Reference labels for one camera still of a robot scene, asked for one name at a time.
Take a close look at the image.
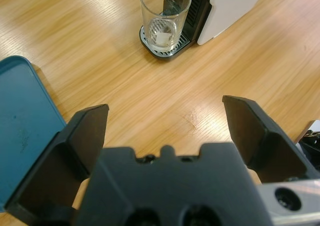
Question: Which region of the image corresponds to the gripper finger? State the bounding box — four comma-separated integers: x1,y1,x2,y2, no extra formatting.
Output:
4,104,110,212
222,95,320,185

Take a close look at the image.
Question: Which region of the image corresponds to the clear drinking glass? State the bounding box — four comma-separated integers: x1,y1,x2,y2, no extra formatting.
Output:
139,0,192,52

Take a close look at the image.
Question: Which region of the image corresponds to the white coffee machine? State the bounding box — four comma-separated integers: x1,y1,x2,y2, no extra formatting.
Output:
162,0,269,46

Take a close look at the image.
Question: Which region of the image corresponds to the teal plastic tray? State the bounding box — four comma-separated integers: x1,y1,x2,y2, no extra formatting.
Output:
0,55,68,213

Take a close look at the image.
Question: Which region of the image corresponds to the metal drip tray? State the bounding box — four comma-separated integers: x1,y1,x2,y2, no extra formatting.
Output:
139,25,192,62

